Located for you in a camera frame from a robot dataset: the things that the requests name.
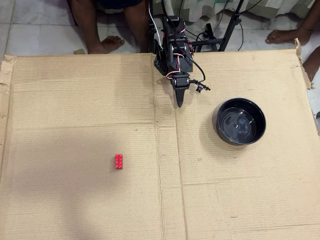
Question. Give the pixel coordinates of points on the bare foot at right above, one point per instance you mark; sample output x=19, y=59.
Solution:
x=287, y=36

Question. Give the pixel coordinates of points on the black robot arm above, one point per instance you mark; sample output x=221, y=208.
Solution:
x=175, y=58

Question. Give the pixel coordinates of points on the person's bare leg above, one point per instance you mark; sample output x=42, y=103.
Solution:
x=136, y=25
x=86, y=27
x=312, y=62

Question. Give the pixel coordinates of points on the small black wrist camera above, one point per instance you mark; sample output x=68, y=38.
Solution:
x=199, y=88

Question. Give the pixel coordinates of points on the black round plastic bowl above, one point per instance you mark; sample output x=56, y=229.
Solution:
x=238, y=122

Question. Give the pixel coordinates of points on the black tripod stand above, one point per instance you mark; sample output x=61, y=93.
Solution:
x=228, y=27

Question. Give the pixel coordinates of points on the brown cardboard sheet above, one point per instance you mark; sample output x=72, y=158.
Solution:
x=75, y=112

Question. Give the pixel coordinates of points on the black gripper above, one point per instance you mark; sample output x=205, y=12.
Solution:
x=180, y=88

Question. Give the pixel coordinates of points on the small cardboard scrap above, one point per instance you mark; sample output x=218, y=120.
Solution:
x=79, y=52

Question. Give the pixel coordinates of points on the red lego block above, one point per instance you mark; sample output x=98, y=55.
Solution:
x=118, y=161

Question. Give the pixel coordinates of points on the patterned bed cloth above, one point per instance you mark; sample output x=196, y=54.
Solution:
x=207, y=8

